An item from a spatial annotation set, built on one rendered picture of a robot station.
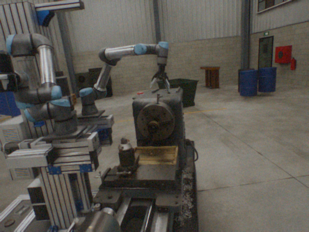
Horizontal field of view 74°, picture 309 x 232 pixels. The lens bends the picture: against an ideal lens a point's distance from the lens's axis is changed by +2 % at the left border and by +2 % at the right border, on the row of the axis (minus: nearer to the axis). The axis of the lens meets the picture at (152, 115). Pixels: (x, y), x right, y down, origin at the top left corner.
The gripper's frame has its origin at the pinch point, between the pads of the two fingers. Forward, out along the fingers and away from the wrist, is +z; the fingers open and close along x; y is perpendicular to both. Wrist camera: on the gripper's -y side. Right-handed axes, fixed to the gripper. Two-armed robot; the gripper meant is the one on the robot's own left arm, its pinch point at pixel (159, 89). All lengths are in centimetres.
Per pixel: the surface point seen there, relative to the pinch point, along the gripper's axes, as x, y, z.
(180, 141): 24, -8, 47
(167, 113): 7.6, 3.3, 19.0
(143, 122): -11.2, -1.1, 29.1
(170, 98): 12.2, -14.2, 9.9
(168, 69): 147, -1016, 50
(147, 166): -9, 52, 39
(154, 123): -2.7, 12.8, 24.6
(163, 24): 98, -1028, -180
